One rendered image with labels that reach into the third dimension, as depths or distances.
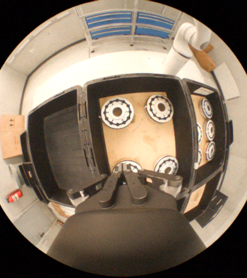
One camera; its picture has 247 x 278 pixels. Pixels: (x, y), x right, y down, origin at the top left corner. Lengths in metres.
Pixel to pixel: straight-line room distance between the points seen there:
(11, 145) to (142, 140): 2.69
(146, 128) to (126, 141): 0.08
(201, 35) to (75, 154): 0.60
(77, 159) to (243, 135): 3.46
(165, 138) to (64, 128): 0.39
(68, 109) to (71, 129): 0.09
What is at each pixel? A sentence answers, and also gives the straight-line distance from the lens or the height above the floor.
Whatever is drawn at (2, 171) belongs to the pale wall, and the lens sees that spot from 2.80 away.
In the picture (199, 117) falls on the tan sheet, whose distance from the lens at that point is 0.47.
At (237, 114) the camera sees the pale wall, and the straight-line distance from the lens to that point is 3.28.
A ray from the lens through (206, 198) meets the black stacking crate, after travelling 0.76.
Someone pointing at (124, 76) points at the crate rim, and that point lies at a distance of 0.24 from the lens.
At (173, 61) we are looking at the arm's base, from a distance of 0.45.
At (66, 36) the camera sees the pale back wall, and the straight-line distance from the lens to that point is 2.89.
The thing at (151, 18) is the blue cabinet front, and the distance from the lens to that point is 2.04.
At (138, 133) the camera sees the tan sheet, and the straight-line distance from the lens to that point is 0.29.
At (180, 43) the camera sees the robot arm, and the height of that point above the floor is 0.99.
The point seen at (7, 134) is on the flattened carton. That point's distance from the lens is 2.72.
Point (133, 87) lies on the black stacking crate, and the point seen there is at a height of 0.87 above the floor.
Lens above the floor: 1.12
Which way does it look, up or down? 87 degrees down
